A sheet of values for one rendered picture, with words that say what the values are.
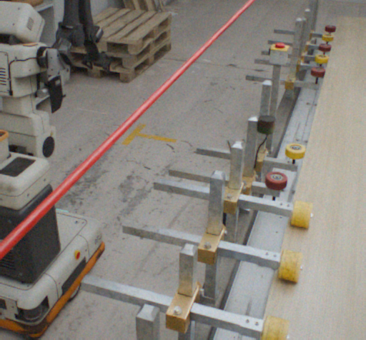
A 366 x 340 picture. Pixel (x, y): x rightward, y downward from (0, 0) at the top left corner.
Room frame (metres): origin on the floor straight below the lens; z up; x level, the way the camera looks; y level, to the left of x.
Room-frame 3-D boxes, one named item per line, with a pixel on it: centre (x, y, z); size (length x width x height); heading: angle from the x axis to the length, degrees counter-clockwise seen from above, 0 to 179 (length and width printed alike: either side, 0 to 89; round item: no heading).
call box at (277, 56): (2.08, -0.41, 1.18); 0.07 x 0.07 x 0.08; 72
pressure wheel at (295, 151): (1.75, -0.46, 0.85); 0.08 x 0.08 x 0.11
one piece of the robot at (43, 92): (2.16, 0.71, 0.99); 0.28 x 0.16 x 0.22; 71
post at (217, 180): (1.12, -0.10, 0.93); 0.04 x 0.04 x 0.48; 72
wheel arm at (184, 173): (1.58, -0.16, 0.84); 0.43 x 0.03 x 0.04; 72
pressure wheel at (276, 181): (1.52, -0.35, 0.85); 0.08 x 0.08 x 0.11
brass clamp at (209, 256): (1.10, -0.09, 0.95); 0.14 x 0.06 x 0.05; 162
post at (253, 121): (1.60, -0.25, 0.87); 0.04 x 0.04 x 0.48; 72
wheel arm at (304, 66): (3.00, -0.67, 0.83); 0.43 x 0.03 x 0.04; 72
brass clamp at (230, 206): (1.34, -0.17, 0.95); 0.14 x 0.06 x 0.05; 162
